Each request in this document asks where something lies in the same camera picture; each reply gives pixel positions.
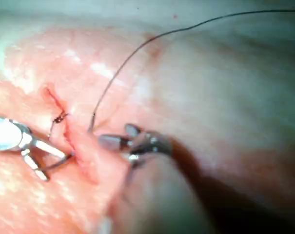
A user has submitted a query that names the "right arm needle driver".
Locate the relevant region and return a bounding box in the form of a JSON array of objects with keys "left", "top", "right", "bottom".
[{"left": 127, "top": 130, "right": 174, "bottom": 163}]

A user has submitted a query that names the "curved steel needle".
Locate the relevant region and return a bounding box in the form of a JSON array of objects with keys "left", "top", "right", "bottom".
[{"left": 41, "top": 112, "right": 97, "bottom": 172}]

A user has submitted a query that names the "right arm needle driver jaw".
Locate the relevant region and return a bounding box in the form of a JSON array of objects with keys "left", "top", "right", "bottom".
[
  {"left": 98, "top": 133, "right": 134, "bottom": 151},
  {"left": 124, "top": 123, "right": 141, "bottom": 140}
]

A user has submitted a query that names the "black stitching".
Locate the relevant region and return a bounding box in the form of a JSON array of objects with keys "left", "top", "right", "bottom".
[{"left": 48, "top": 111, "right": 71, "bottom": 137}]

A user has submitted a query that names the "left arm needle driver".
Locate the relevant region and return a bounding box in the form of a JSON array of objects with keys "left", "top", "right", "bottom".
[{"left": 0, "top": 116, "right": 34, "bottom": 152}]

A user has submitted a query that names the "left arm needle driver jaw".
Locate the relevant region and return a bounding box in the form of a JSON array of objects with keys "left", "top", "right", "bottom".
[
  {"left": 31, "top": 138, "right": 66, "bottom": 159},
  {"left": 21, "top": 149, "right": 50, "bottom": 182}
]

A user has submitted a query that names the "tissue pad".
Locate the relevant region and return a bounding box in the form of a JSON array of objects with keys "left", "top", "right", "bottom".
[{"left": 0, "top": 0, "right": 295, "bottom": 234}]

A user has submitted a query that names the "black thread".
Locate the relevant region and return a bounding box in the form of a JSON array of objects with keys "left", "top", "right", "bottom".
[{"left": 92, "top": 8, "right": 295, "bottom": 117}]

